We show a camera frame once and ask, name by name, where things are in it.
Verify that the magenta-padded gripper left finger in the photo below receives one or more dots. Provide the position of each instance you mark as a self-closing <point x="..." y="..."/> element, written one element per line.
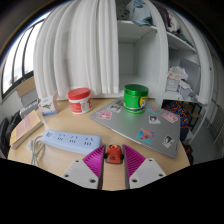
<point x="81" y="171"/>

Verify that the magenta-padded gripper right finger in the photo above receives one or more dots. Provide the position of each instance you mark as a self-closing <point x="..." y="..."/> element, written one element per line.
<point x="146" y="171"/>

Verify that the orange charger block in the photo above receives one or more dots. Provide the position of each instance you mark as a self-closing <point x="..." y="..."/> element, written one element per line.
<point x="114" y="155"/>

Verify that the light blue power strip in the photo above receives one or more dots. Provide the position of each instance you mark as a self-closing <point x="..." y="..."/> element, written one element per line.
<point x="71" y="140"/>

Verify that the silver laptop with stickers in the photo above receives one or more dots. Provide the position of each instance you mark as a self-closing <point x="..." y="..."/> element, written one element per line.
<point x="133" y="128"/>

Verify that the colourful patterned bag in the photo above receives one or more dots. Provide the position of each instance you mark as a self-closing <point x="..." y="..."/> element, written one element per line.
<point x="176" y="111"/>

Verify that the tan paperback book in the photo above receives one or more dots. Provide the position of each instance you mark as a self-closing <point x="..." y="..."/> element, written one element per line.
<point x="25" y="128"/>

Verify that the small white printed box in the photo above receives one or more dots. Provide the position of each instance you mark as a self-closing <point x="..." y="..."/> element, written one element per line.
<point x="48" y="106"/>

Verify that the green metal canister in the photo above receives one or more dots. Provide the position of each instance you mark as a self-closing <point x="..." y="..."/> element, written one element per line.
<point x="135" y="98"/>

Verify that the black metal rack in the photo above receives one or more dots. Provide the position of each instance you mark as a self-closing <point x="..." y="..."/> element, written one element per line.
<point x="196" y="113"/>

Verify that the white ribbed radiator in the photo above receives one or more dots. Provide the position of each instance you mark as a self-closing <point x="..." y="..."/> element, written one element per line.
<point x="28" y="109"/>

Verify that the black bag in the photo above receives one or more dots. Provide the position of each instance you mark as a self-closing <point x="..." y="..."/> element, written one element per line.
<point x="6" y="133"/>

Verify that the cardboard box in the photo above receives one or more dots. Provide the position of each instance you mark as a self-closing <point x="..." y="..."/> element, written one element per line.
<point x="26" y="88"/>

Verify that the white shelf unit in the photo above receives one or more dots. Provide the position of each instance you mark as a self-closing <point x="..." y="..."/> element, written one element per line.
<point x="146" y="56"/>

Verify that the white curtain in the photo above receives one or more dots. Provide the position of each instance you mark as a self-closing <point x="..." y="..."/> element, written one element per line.
<point x="76" y="46"/>

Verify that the black-framed window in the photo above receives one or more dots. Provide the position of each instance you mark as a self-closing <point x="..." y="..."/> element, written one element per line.
<point x="16" y="63"/>

